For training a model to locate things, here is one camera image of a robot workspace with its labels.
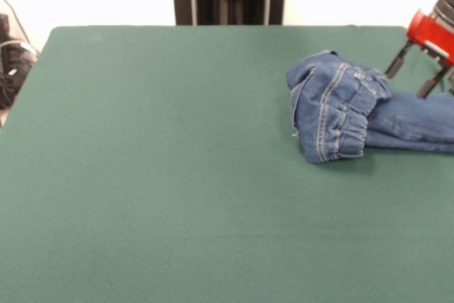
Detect thin grey cable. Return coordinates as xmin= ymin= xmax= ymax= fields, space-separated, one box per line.
xmin=0 ymin=0 xmax=30 ymax=44

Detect black stand base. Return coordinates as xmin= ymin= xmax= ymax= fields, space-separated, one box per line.
xmin=0 ymin=13 xmax=39 ymax=109

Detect blue denim jeans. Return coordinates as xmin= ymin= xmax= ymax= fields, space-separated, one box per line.
xmin=286 ymin=49 xmax=454 ymax=165

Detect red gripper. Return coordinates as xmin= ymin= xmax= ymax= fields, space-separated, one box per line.
xmin=384 ymin=9 xmax=454 ymax=99

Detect dark green table cloth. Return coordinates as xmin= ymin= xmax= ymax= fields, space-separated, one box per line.
xmin=0 ymin=25 xmax=454 ymax=303

